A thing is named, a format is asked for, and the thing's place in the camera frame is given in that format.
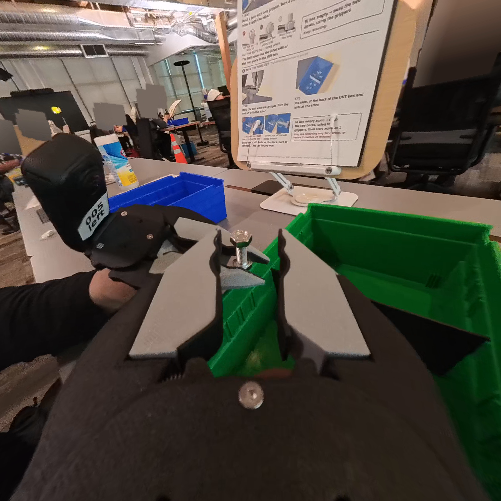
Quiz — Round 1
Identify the orange traffic cone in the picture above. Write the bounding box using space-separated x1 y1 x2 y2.
169 133 188 164

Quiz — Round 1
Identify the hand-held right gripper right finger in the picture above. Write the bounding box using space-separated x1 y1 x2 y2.
277 229 372 374

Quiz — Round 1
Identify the black floor lamp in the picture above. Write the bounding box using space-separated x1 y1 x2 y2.
173 61 210 147

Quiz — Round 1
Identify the person's left forearm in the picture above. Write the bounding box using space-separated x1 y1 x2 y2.
0 270 118 370

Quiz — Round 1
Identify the blue plastic bin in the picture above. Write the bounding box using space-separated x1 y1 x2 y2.
108 172 228 224

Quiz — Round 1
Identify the green plastic bin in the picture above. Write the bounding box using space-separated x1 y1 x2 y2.
207 203 501 501

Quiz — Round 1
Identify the white disinfecting wipes canister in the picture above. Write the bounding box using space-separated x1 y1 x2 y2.
94 134 140 191

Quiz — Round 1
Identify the steel hex bolt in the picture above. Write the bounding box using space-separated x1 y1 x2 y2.
230 230 254 271

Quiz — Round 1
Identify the printed instruction sheet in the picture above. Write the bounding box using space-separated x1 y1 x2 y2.
237 0 396 167

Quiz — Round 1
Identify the black office chair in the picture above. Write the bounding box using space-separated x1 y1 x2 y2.
387 51 501 188
207 96 235 157

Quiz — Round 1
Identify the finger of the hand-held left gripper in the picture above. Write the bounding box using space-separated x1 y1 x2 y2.
148 241 267 291
171 217 271 271

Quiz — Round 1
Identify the silver air duct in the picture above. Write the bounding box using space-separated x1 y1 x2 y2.
0 28 157 44
0 10 134 27

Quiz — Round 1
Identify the dark desk cable cover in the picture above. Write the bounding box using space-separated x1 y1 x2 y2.
226 180 282 196

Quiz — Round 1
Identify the person's left hand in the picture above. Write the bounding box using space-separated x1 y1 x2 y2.
89 268 138 314

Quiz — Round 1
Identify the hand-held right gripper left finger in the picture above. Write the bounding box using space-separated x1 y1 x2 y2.
128 229 224 366

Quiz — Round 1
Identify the black wall screen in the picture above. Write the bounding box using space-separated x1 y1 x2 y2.
0 90 88 134

